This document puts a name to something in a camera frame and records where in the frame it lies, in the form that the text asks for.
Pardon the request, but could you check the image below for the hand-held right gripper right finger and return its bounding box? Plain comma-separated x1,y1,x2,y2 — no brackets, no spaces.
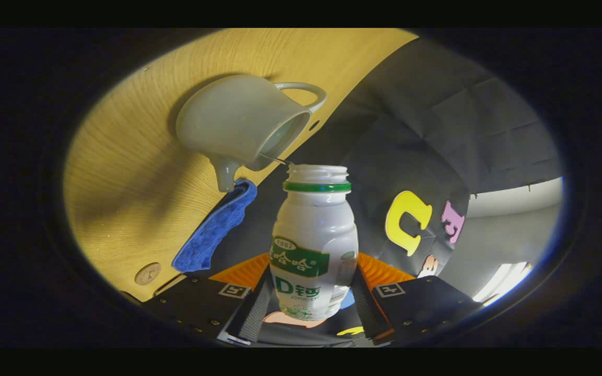
351,252,484,344

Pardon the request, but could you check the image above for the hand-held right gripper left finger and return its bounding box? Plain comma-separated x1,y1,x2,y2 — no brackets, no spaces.
144,253,274,346

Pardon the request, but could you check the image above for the round wooden coaster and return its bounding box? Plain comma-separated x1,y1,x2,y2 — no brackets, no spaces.
134,262,162,286

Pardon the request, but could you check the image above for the white green-label water bottle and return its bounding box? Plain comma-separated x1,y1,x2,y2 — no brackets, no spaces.
270,164,359,321

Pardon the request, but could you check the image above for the white ceramic teacup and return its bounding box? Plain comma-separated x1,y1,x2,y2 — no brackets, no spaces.
176,75,328,193

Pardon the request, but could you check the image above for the blue towel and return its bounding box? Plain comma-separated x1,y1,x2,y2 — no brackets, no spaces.
172,179,258,273

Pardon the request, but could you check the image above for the large ceiling light panel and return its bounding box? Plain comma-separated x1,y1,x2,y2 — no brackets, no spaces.
472,262,532,303

